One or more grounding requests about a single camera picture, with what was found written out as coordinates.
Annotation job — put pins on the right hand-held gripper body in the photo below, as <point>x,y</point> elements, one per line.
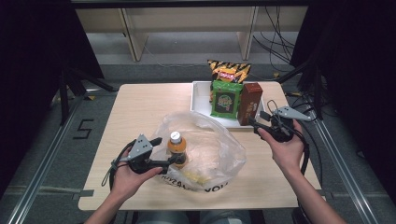
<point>289,114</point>

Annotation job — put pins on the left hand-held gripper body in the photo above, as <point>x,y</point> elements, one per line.
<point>140,151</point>

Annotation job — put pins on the orange drink bottle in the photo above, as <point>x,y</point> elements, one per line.
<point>177,147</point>

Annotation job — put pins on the brown carton box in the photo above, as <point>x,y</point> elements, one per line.
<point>249,104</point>

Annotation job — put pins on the green snack packet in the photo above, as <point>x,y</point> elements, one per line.
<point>226,99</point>

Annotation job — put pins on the clear plastic bag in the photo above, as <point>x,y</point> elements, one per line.
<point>218,152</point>

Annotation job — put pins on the yellow black chips bag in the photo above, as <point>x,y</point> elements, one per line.
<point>229,71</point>

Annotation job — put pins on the white plastic tray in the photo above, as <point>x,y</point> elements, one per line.
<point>200,102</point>

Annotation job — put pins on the person's left hand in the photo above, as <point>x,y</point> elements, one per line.
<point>127,183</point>

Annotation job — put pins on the person's right hand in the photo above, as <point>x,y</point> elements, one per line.
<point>288,155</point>

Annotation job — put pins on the small yellow packet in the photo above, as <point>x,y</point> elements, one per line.
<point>196,178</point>

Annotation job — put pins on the black metal stand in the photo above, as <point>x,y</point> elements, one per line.
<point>317,90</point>
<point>64,96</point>

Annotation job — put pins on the dark curtain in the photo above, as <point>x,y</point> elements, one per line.
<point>31,77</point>
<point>358,77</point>

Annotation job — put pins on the beige desk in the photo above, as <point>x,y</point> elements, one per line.
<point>186,18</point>

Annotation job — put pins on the aluminium floor rail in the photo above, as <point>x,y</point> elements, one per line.
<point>345,174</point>
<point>40,174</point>

